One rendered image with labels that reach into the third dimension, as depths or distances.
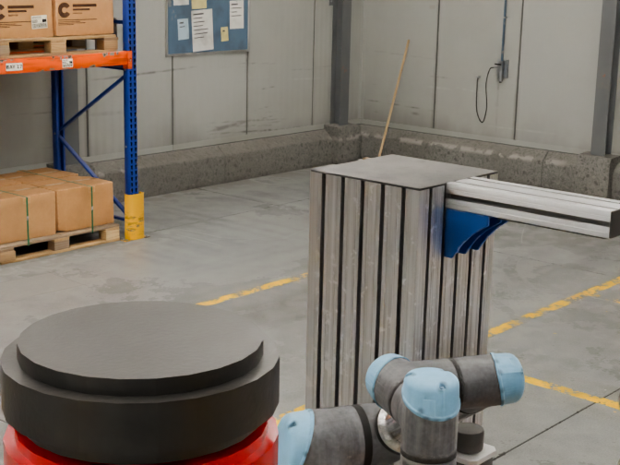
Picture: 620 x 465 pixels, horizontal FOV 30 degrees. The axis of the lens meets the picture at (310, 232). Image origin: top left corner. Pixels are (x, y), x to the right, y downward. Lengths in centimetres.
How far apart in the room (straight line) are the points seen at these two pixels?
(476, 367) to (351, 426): 38
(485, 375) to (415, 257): 39
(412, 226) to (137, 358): 179
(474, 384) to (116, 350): 146
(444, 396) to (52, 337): 132
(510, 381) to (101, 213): 842
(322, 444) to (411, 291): 31
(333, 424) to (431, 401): 47
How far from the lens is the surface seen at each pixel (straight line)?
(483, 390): 166
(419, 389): 152
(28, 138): 1099
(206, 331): 21
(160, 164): 1186
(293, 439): 194
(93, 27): 970
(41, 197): 955
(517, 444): 611
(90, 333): 21
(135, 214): 999
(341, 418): 198
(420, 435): 154
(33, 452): 21
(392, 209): 201
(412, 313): 202
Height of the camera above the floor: 241
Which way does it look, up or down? 13 degrees down
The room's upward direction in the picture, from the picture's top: 1 degrees clockwise
